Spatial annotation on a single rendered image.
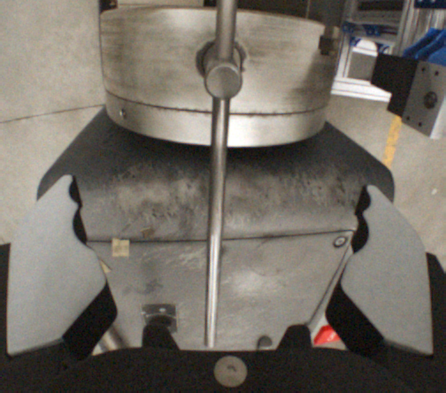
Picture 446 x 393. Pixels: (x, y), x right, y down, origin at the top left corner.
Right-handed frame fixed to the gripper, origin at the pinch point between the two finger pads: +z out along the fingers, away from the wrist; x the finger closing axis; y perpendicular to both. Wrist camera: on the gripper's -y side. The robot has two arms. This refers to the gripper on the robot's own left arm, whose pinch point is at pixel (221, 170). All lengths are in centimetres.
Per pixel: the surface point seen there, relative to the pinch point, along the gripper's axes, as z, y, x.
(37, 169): 124, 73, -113
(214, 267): 3.2, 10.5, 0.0
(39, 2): 126, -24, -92
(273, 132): 13.5, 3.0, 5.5
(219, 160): 5.3, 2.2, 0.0
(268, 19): 12.9, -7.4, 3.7
